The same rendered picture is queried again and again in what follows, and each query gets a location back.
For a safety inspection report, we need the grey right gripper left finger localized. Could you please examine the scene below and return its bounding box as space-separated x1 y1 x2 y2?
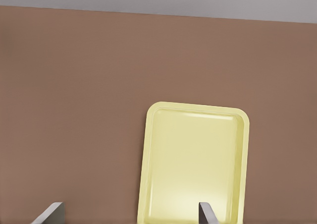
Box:
31 201 66 224

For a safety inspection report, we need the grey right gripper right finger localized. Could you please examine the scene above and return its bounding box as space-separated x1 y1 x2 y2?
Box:
199 202 219 224

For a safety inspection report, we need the pale yellow rectangular tray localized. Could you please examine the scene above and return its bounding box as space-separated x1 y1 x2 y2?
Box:
136 101 251 224

